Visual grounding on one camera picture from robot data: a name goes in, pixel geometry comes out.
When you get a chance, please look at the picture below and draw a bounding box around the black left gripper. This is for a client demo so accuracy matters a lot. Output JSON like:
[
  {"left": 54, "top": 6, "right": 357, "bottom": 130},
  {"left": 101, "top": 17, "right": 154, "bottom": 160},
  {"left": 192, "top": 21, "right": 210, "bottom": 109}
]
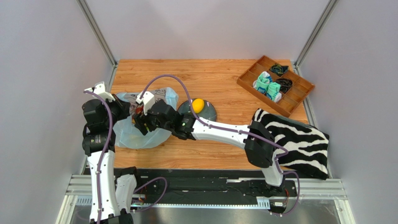
[{"left": 100, "top": 94, "right": 130, "bottom": 128}]

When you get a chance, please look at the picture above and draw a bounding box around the light blue printed plastic bag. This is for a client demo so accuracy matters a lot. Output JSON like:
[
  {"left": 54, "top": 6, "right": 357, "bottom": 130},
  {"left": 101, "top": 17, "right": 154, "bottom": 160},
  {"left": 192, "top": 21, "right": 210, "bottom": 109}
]
[{"left": 113, "top": 87, "right": 179, "bottom": 149}]

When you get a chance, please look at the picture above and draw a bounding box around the yellow lemon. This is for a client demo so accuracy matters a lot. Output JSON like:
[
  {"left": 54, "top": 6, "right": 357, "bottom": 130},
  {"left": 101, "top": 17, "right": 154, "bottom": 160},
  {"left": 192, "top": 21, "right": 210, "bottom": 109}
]
[{"left": 192, "top": 98, "right": 205, "bottom": 114}]

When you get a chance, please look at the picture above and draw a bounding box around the red strawberry bunch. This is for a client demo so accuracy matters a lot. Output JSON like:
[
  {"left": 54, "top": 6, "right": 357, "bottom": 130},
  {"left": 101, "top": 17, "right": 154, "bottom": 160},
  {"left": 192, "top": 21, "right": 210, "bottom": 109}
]
[{"left": 132, "top": 106, "right": 143, "bottom": 125}]

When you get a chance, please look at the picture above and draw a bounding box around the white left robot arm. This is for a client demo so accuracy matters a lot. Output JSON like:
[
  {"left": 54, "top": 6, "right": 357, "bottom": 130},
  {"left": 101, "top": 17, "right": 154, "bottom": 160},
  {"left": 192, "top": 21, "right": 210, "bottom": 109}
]
[{"left": 82, "top": 94, "right": 136, "bottom": 224}]

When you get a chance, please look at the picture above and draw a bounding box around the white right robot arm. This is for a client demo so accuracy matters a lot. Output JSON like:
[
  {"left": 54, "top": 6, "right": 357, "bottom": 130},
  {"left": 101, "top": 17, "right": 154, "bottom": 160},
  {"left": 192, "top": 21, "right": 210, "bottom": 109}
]
[{"left": 133, "top": 100, "right": 284, "bottom": 187}]

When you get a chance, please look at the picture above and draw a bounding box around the black fruit plate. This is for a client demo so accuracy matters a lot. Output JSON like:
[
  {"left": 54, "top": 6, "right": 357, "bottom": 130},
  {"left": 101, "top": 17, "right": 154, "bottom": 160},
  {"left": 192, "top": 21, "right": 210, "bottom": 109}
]
[{"left": 178, "top": 98, "right": 217, "bottom": 121}]

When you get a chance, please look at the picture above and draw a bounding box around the teal white sock left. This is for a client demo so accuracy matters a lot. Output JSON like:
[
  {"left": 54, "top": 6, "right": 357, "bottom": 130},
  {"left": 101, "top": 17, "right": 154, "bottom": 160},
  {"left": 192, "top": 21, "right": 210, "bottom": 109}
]
[{"left": 252, "top": 71, "right": 273, "bottom": 94}]

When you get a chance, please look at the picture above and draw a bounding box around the teal white sock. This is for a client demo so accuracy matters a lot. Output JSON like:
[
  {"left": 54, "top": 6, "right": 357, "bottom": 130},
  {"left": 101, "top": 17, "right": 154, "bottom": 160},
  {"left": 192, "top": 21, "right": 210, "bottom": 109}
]
[
  {"left": 265, "top": 82, "right": 282, "bottom": 103},
  {"left": 252, "top": 71, "right": 273, "bottom": 94}
]

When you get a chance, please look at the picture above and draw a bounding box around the teal white sock right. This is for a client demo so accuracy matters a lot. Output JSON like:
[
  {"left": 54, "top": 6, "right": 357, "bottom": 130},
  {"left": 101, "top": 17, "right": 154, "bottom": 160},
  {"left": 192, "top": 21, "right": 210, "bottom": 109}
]
[{"left": 265, "top": 82, "right": 282, "bottom": 103}]

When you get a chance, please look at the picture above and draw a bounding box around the dark patterned rolled sock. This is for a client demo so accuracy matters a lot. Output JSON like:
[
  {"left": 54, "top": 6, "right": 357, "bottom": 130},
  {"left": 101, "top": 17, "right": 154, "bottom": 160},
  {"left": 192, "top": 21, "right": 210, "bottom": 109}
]
[{"left": 270, "top": 63, "right": 289, "bottom": 77}]

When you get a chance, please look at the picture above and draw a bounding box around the black rolled sock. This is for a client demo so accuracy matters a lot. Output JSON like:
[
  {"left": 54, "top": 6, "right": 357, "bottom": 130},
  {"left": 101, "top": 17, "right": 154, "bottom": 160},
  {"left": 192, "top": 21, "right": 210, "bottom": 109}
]
[{"left": 275, "top": 78, "right": 293, "bottom": 94}]

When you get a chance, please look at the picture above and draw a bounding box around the zebra striped cloth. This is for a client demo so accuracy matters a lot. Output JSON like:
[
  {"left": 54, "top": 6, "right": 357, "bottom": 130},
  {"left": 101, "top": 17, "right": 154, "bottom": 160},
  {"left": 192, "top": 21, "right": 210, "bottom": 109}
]
[{"left": 252, "top": 108, "right": 330, "bottom": 180}]

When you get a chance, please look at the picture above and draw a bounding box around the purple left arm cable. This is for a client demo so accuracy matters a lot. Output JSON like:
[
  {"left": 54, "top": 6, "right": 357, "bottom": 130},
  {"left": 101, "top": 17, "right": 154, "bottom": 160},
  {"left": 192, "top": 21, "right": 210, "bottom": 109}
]
[{"left": 84, "top": 90, "right": 168, "bottom": 224}]

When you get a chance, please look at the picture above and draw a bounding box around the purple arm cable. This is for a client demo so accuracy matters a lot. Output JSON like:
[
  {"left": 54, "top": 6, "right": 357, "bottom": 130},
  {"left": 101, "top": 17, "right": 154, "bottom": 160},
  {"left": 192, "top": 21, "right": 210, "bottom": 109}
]
[
  {"left": 140, "top": 74, "right": 300, "bottom": 217},
  {"left": 84, "top": 90, "right": 168, "bottom": 224}
]

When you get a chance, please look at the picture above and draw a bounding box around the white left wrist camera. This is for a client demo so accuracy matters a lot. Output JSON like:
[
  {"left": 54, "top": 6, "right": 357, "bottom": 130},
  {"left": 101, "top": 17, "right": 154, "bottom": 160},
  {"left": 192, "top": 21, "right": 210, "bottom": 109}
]
[{"left": 84, "top": 81, "right": 115, "bottom": 102}]

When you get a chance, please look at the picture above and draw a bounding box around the left corner aluminium post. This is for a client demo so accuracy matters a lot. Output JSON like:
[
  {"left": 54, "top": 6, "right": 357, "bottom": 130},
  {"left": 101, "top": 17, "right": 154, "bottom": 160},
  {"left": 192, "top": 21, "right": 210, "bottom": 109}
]
[{"left": 77, "top": 0, "right": 117, "bottom": 67}]

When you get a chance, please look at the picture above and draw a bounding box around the corner aluminium post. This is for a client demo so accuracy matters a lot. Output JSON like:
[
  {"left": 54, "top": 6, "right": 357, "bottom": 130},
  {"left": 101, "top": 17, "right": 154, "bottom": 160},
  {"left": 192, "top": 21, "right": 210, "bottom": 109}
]
[
  {"left": 77, "top": 0, "right": 117, "bottom": 67},
  {"left": 294, "top": 0, "right": 339, "bottom": 68}
]

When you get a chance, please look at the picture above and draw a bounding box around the aluminium frame rail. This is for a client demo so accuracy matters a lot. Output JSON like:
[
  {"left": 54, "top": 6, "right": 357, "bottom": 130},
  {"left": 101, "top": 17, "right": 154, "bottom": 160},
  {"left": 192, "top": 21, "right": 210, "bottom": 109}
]
[{"left": 55, "top": 174, "right": 355, "bottom": 224}]

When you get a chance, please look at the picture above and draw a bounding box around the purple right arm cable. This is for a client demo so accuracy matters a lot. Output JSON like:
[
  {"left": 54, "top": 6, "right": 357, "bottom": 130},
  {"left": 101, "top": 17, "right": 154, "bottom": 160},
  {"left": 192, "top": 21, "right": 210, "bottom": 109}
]
[{"left": 140, "top": 74, "right": 300, "bottom": 217}]

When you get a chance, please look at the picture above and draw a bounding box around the right corner aluminium post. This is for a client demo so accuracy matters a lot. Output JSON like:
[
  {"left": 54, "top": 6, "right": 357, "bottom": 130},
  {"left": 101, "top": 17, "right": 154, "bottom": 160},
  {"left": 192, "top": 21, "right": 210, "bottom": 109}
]
[{"left": 294, "top": 0, "right": 339, "bottom": 68}]

